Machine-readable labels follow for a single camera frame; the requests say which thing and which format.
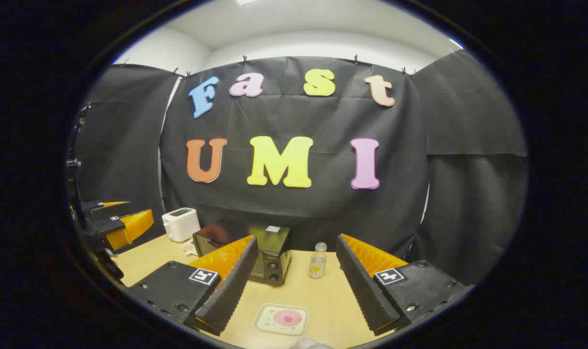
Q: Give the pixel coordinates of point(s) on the black electric oven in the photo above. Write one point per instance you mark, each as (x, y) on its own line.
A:
(274, 242)

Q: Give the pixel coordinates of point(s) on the pink round food slice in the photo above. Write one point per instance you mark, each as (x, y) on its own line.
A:
(287, 318)

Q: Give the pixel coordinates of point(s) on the clear bottle with yellow label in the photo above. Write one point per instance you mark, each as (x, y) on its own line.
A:
(317, 264)

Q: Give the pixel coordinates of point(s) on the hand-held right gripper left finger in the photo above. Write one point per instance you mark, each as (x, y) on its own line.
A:
(231, 286)

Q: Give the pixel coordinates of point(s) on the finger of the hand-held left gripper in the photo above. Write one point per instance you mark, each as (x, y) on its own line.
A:
(129, 228)
(105, 211)

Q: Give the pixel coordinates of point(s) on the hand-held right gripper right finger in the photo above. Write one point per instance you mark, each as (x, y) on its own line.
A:
(362, 286)

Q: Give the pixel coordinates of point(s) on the white toaster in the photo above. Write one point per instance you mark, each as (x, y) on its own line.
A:
(180, 225)

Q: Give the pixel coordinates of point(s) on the cream square plate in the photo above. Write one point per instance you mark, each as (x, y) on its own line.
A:
(267, 322)

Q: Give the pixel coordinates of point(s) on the ceiling light panel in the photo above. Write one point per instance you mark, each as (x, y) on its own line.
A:
(456, 44)
(246, 1)

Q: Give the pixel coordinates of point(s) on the white divided snack dish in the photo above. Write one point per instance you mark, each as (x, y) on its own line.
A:
(190, 248)

